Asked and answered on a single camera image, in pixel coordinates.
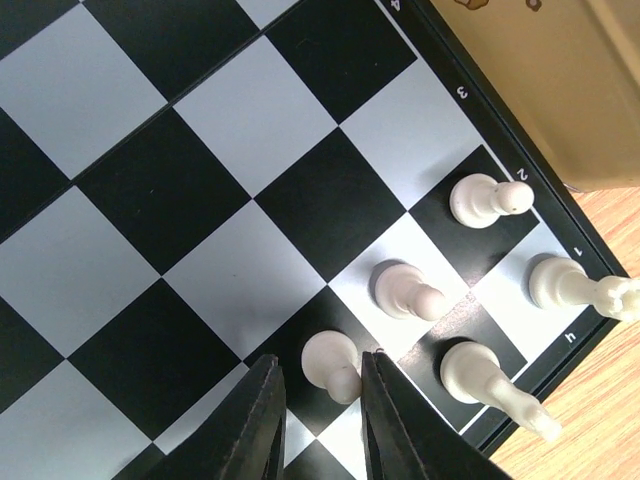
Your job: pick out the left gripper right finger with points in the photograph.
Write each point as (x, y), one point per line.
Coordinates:
(405, 438)

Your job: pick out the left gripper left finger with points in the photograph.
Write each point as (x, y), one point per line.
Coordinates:
(244, 438)

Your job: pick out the fourteenth white chess pawn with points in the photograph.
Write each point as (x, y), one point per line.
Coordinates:
(328, 361)

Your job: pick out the gold tin with white pieces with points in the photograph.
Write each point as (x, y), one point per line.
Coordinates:
(569, 71)

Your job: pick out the black silver chessboard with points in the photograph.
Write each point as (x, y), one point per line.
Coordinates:
(189, 185)

